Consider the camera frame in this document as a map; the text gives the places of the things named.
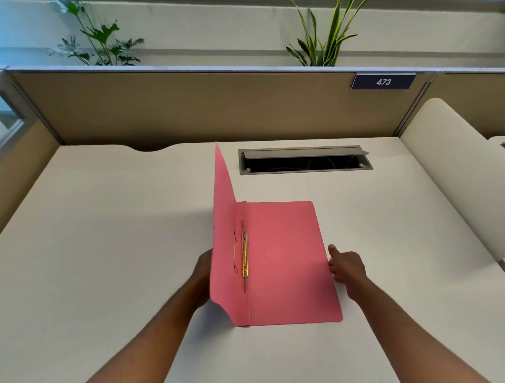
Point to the person's left hand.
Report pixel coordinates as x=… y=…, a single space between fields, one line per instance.
x=203 y=276

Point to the person's right hand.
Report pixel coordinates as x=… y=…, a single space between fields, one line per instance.
x=348 y=266

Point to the person's right thumb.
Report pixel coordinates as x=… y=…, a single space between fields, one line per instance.
x=334 y=251

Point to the pink paper file folder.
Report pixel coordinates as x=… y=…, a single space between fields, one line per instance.
x=281 y=259

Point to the person's left forearm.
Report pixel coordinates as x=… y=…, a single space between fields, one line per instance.
x=136 y=351

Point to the person's right forearm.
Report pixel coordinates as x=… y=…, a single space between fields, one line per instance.
x=406 y=337

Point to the gold metal folder fastener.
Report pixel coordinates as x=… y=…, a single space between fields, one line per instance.
x=244 y=260

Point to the dark blue number sign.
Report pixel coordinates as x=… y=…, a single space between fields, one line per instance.
x=382 y=81

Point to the beige cubicle partition panel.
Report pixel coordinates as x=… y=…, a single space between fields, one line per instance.
x=214 y=106

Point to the tall spiky green plant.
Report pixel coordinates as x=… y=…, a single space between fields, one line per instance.
x=328 y=33

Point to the broad leaf green plant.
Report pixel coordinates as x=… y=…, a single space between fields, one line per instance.
x=97 y=41

